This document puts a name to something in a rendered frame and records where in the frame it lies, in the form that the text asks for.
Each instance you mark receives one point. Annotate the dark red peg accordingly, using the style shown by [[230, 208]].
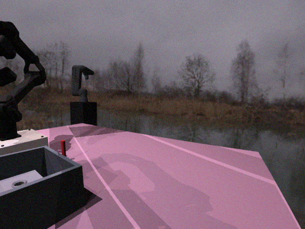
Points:
[[63, 148]]

